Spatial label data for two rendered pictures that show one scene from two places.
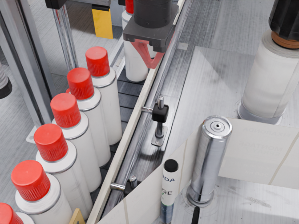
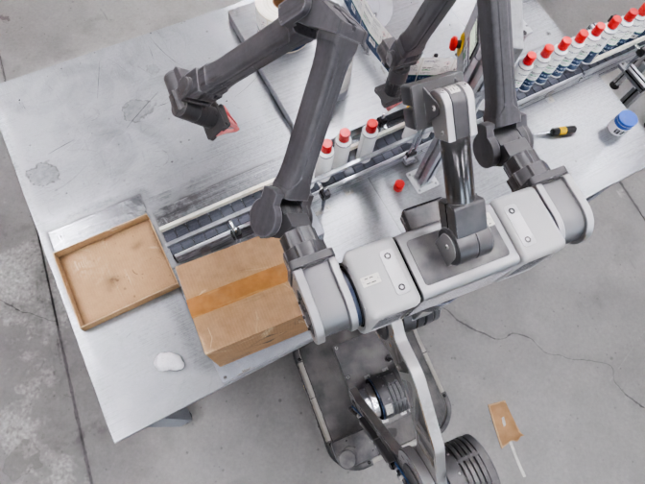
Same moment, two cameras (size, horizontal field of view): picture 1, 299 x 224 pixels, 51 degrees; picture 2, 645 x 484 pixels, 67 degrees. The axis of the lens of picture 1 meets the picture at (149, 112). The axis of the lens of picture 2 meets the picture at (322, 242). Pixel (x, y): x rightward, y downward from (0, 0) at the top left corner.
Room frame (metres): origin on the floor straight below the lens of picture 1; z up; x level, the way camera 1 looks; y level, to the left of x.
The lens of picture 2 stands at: (1.30, 0.50, 2.33)
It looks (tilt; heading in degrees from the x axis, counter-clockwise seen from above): 69 degrees down; 217
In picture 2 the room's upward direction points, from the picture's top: 10 degrees clockwise
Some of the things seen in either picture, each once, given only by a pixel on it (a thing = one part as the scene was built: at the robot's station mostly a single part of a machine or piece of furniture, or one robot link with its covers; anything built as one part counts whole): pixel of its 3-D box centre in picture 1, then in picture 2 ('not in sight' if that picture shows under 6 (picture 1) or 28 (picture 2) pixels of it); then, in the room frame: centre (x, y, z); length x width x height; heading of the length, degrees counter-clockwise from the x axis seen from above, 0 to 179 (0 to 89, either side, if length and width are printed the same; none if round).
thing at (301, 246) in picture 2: not in sight; (304, 253); (1.08, 0.29, 1.45); 0.09 x 0.08 x 0.12; 158
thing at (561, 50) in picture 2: not in sight; (552, 60); (-0.19, 0.23, 0.98); 0.05 x 0.05 x 0.20
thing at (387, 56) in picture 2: not in sight; (394, 54); (0.42, -0.04, 1.22); 0.11 x 0.09 x 0.12; 68
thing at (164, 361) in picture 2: not in sight; (168, 362); (1.44, 0.13, 0.85); 0.08 x 0.07 x 0.04; 99
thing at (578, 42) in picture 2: not in sight; (568, 54); (-0.26, 0.25, 0.98); 0.05 x 0.05 x 0.20
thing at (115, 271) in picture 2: not in sight; (116, 270); (1.39, -0.20, 0.85); 0.30 x 0.26 x 0.04; 165
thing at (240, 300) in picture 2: not in sight; (250, 300); (1.16, 0.18, 0.99); 0.30 x 0.24 x 0.27; 160
